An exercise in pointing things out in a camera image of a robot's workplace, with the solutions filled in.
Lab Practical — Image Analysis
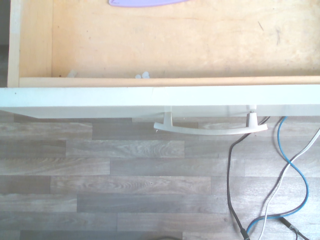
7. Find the white wooden drawer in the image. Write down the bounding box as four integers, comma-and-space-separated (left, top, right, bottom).
0, 0, 320, 120

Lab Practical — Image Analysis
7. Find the purple flat plastic item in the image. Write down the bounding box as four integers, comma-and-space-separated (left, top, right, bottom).
108, 0, 183, 8

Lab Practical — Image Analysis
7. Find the white curved drawer handle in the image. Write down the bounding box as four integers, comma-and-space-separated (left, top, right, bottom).
153, 105, 269, 136

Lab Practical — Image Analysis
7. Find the white cable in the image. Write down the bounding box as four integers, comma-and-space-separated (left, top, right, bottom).
257, 128, 320, 240

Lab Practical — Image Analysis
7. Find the blue cable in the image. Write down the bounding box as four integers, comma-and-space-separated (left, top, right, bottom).
246, 116, 310, 234

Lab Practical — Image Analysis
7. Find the black cable with connector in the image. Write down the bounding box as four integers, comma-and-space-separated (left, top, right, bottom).
279, 216, 310, 240

